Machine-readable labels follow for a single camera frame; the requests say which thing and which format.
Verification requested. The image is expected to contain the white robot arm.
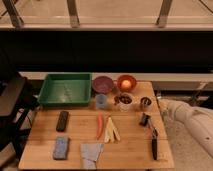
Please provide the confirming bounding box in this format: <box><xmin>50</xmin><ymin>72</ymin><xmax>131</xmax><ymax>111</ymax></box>
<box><xmin>158</xmin><ymin>99</ymin><xmax>213</xmax><ymax>158</ymax></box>

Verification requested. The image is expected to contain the light blue plastic cup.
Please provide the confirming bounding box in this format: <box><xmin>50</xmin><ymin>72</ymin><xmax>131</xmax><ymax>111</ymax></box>
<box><xmin>95</xmin><ymin>94</ymin><xmax>107</xmax><ymax>109</ymax></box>

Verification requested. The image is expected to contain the metal cup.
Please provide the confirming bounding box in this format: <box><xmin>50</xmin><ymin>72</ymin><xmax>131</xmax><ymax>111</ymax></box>
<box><xmin>140</xmin><ymin>97</ymin><xmax>152</xmax><ymax>110</ymax></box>

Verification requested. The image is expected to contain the purple bowl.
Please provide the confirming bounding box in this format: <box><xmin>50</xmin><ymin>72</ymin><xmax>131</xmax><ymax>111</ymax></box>
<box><xmin>92</xmin><ymin>76</ymin><xmax>114</xmax><ymax>94</ymax></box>

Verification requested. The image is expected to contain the orange ball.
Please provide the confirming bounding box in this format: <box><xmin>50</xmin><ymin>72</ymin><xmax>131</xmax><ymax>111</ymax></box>
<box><xmin>121</xmin><ymin>80</ymin><xmax>131</xmax><ymax>89</ymax></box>

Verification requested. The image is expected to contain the orange bowl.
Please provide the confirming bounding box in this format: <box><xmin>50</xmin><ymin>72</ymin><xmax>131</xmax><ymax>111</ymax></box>
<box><xmin>117</xmin><ymin>75</ymin><xmax>137</xmax><ymax>92</ymax></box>

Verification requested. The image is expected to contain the white mug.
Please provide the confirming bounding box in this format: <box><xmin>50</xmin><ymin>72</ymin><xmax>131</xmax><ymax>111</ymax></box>
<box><xmin>114</xmin><ymin>93</ymin><xmax>133</xmax><ymax>112</ymax></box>

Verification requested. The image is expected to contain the green plastic tray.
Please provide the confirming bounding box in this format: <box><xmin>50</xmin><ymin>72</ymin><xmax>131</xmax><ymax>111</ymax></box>
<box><xmin>38</xmin><ymin>73</ymin><xmax>92</xmax><ymax>107</ymax></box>

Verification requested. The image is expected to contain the orange carrot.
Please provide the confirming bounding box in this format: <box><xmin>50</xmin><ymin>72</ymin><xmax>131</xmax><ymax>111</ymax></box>
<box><xmin>96</xmin><ymin>114</ymin><xmax>104</xmax><ymax>139</ymax></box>

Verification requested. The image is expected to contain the small black clip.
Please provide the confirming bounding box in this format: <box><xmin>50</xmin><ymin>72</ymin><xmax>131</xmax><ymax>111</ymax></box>
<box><xmin>139</xmin><ymin>113</ymin><xmax>150</xmax><ymax>126</ymax></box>

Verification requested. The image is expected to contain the black remote control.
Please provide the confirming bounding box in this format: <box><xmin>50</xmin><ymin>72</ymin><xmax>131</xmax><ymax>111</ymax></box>
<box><xmin>56</xmin><ymin>111</ymin><xmax>69</xmax><ymax>132</ymax></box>

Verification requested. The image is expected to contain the grey folded cloth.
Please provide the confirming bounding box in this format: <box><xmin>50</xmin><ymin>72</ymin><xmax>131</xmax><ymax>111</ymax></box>
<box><xmin>80</xmin><ymin>143</ymin><xmax>104</xmax><ymax>170</ymax></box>

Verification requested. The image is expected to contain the blue sponge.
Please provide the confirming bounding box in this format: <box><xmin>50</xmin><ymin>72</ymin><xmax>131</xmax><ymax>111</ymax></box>
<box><xmin>53</xmin><ymin>137</ymin><xmax>70</xmax><ymax>160</ymax></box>

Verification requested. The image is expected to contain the black side stand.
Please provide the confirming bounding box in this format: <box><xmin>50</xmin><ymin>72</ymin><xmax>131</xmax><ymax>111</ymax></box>
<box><xmin>0</xmin><ymin>76</ymin><xmax>39</xmax><ymax>158</ymax></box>

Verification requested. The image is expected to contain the black handled can opener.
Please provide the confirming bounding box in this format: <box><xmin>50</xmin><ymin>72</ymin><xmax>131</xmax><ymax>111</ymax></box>
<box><xmin>147</xmin><ymin>117</ymin><xmax>159</xmax><ymax>161</ymax></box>

